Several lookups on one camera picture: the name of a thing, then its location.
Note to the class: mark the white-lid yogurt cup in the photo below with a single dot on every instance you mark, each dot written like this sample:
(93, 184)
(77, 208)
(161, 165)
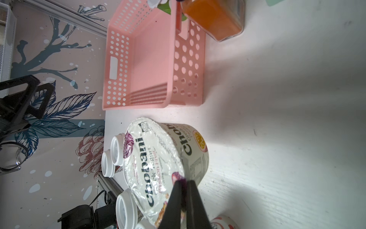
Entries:
(117, 149)
(223, 222)
(128, 214)
(108, 168)

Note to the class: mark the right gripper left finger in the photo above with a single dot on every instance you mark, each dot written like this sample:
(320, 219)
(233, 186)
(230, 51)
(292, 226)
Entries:
(172, 215)

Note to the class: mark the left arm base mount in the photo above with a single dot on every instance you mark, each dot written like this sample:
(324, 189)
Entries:
(85, 217)

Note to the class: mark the pink perforated plastic basket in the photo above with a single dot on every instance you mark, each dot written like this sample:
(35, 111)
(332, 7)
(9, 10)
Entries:
(153, 59)

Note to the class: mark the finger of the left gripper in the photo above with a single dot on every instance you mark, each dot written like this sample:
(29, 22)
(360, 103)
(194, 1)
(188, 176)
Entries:
(42, 99)
(20, 92)

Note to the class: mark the green foil-lid yogurt cup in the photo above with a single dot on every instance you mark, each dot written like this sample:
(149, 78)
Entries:
(167, 7)

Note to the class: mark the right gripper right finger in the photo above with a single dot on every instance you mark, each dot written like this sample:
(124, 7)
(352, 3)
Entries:
(196, 216)

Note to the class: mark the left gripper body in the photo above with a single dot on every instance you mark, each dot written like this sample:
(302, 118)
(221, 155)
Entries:
(13, 109)

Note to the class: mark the Chobani yogurt cup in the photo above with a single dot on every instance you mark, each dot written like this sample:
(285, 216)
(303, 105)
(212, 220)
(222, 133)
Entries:
(156, 155)

